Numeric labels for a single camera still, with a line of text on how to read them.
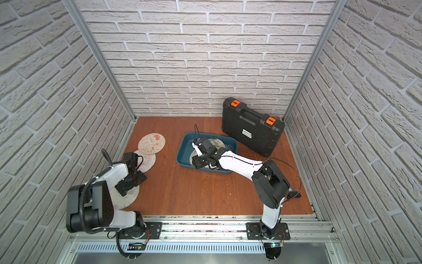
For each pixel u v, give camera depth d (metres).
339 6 0.69
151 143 1.04
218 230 0.76
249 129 0.90
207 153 0.68
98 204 0.44
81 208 0.40
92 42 0.80
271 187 0.47
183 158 0.98
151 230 0.73
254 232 0.74
